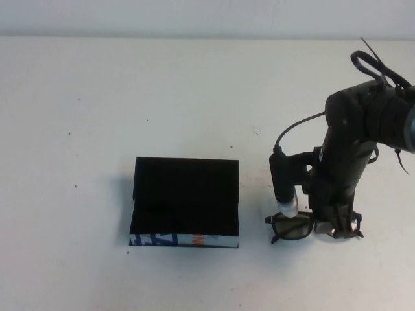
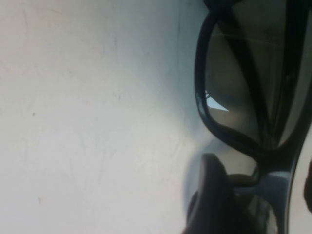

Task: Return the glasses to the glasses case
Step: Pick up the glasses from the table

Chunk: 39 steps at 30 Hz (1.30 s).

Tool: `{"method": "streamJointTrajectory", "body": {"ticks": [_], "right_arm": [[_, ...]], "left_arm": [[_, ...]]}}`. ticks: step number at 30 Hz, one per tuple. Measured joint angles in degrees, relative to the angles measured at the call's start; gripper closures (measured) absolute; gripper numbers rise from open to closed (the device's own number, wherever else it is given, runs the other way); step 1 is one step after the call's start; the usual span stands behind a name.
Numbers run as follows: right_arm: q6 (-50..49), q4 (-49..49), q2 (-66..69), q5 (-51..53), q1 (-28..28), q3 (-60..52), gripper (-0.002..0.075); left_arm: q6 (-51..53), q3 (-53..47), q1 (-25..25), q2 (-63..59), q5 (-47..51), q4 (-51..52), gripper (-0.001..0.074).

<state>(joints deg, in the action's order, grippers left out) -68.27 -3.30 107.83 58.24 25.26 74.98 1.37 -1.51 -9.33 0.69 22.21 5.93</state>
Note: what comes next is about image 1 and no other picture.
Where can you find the black right camera bracket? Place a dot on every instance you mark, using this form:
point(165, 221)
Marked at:
point(301, 162)

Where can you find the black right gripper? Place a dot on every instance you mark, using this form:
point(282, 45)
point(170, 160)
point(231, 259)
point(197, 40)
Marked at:
point(340, 175)

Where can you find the black zip tie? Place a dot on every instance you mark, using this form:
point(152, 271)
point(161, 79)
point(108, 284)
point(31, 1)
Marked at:
point(402, 162)
point(369, 48)

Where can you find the black glasses case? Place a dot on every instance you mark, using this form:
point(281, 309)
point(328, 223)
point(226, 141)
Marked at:
point(184, 194)

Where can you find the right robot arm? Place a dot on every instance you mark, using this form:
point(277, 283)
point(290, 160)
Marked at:
point(389, 113)

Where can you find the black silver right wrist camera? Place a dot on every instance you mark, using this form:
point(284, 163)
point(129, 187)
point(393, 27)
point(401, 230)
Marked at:
point(282, 181)

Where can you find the dark-framed glasses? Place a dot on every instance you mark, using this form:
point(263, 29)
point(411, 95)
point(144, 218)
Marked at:
point(293, 227)

